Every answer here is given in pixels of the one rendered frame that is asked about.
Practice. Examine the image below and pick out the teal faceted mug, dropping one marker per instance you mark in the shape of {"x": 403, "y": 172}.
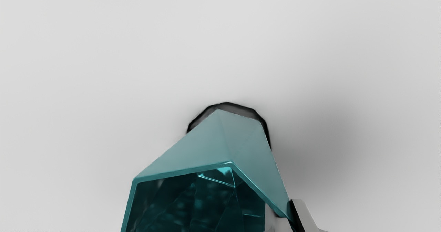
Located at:
{"x": 220, "y": 146}

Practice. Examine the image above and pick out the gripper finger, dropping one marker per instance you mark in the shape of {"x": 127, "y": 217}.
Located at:
{"x": 306, "y": 218}

